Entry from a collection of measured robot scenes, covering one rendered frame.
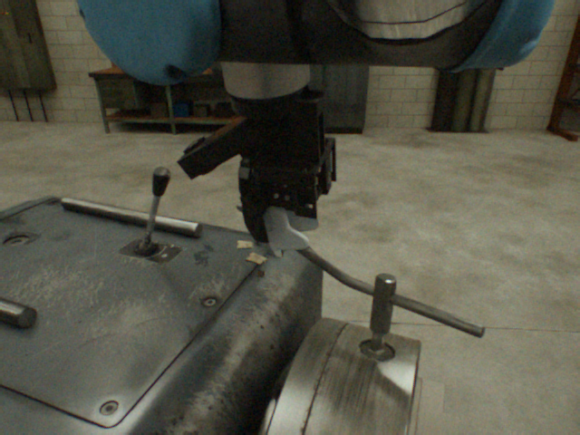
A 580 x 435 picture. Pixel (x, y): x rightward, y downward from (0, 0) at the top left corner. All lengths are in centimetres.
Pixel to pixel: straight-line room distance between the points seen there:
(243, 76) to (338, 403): 31
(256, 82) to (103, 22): 14
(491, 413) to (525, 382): 29
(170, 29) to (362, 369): 35
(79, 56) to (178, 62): 760
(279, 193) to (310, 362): 18
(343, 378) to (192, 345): 16
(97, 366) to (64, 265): 22
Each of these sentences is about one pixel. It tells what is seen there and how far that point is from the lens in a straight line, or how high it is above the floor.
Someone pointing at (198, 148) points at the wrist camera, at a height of 144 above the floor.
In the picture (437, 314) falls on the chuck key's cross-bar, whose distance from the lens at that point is 42.
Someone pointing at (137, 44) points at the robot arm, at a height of 155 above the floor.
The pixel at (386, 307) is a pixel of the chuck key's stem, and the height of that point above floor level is 129.
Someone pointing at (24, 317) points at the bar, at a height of 127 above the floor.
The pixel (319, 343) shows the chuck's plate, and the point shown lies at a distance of 47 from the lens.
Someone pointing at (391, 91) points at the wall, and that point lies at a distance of 696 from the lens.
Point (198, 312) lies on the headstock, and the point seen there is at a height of 125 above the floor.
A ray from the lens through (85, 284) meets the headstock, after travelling 59.
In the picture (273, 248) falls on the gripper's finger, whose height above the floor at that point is 132.
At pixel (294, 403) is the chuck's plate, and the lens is 43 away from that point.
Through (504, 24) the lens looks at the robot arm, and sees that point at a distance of 20.
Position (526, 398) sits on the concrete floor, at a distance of 232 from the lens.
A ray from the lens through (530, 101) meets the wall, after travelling 761.
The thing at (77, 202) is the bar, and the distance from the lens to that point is 80.
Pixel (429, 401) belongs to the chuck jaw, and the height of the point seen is 111.
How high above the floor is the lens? 156
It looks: 27 degrees down
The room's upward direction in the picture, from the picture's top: straight up
